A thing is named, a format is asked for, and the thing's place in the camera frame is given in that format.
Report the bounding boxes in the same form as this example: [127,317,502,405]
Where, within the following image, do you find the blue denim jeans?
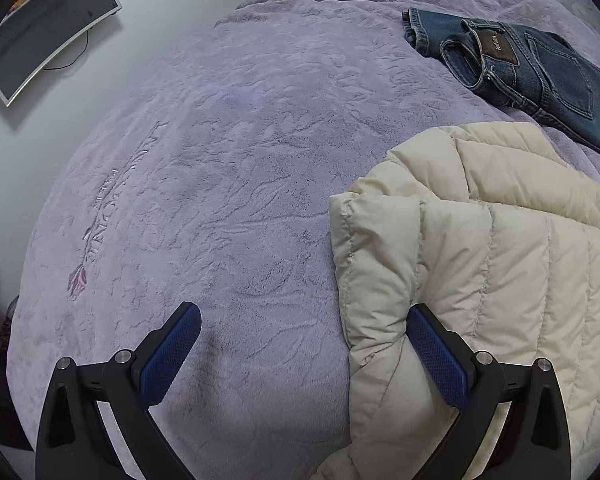
[401,6,600,158]

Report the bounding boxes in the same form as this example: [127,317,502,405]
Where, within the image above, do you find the purple plush blanket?
[5,0,600,480]

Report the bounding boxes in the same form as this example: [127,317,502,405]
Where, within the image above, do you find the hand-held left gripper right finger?
[407,304,573,480]

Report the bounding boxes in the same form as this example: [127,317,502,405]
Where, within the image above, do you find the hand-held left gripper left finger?
[35,302,203,480]

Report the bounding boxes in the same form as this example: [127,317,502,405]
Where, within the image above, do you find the cream puffer jacket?
[312,122,600,480]

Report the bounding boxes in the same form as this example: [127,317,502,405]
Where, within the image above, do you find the white-framed monitor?
[0,0,123,108]

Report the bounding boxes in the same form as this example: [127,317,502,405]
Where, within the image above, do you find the black monitor cable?
[45,30,91,71]

